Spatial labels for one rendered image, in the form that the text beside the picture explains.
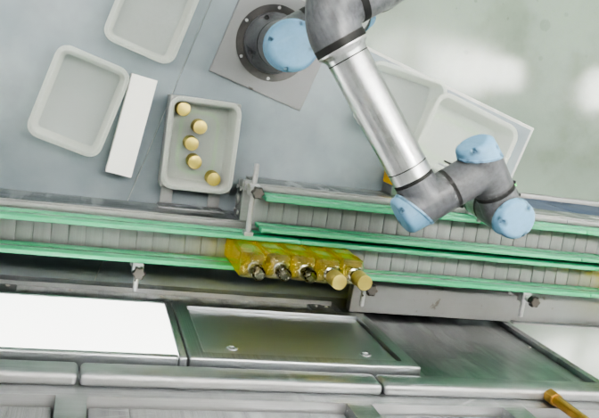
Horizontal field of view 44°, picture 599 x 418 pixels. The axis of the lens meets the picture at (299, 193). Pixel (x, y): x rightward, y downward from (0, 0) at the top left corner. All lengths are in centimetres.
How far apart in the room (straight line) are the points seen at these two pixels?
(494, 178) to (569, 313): 95
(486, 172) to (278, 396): 54
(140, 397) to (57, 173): 75
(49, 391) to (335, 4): 79
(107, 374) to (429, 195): 63
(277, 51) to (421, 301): 77
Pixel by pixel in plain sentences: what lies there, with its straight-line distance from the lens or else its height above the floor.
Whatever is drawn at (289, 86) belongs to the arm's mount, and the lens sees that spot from 192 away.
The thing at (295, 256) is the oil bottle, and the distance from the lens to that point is 166.
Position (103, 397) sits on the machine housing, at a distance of 131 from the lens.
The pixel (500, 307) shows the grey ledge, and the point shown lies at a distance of 213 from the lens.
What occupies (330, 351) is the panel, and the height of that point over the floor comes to 124.
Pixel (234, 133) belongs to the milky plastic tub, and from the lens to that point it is 182.
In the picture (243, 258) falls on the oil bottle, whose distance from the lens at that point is 162.
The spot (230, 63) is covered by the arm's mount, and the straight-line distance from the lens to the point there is 189.
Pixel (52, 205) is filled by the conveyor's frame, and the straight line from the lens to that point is 178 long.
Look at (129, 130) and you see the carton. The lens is 182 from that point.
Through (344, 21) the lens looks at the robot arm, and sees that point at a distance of 129.
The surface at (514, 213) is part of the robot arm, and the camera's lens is 139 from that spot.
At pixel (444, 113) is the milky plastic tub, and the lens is 175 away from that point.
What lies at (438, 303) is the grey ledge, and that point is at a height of 88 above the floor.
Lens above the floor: 263
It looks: 72 degrees down
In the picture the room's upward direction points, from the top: 123 degrees clockwise
